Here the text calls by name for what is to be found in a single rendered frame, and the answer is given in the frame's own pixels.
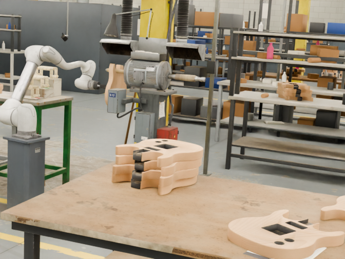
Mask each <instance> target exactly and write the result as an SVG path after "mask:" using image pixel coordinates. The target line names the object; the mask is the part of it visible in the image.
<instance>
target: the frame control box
mask: <svg viewBox="0 0 345 259"><path fill-rule="evenodd" d="M122 99H126V89H122V88H114V89H109V90H108V104H107V112H108V113H114V114H117V118H122V117H124V116H126V115H127V114H129V113H130V112H132V111H134V110H136V109H139V112H141V110H140V108H139V107H136V108H134V109H132V110H130V111H129V112H127V113H125V114H123V115H121V116H119V113H122V112H125V109H126V104H122Z"/></svg>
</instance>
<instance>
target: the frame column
mask: <svg viewBox="0 0 345 259"><path fill-rule="evenodd" d="M167 98H168V96H163V95H153V94H144V93H141V99H148V104H141V105H142V109H143V110H144V112H151V113H155V126H154V139H156V138H157V129H158V128H161V127H164V126H166V110H167Z"/></svg>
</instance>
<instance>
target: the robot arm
mask: <svg viewBox="0 0 345 259"><path fill-rule="evenodd" d="M25 57H26V65H25V67H24V70H23V72H22V74H21V76H20V78H19V81H18V83H17V85H16V87H15V89H14V92H13V94H12V96H11V98H10V99H8V100H6V101H5V103H4V104H3V105H1V106H0V122H1V123H3V124H6V125H10V126H16V127H17V134H14V135H12V137H16V138H21V139H25V140H29V139H33V138H39V137H42V136H41V135H39V134H36V124H37V116H36V110H35V108H34V106H33V105H32V104H27V103H24V104H22V101H23V99H24V96H25V94H26V92H27V90H28V87H29V85H30V83H31V81H32V78H33V76H34V74H35V71H36V69H37V67H39V66H40V65H41V64H42V63H43V62H51V63H53V64H54V65H56V66H58V67H60V68H62V69H64V70H70V69H74V68H77V67H81V71H82V76H81V77H80V78H78V79H76V80H75V86H76V87H77V88H79V89H84V90H88V89H90V90H95V89H96V90H99V89H100V88H106V85H103V84H100V82H96V81H93V80H92V77H93V75H94V72H95V67H96V65H95V62H94V61H92V60H89V61H87V62H83V61H76V62H71V63H66V62H65V61H64V59H63V57H62V56H61V55H60V54H59V52H57V51H56V50H55V49H54V48H52V47H50V46H40V45H33V46H29V47H27V48H26V50H25Z"/></svg>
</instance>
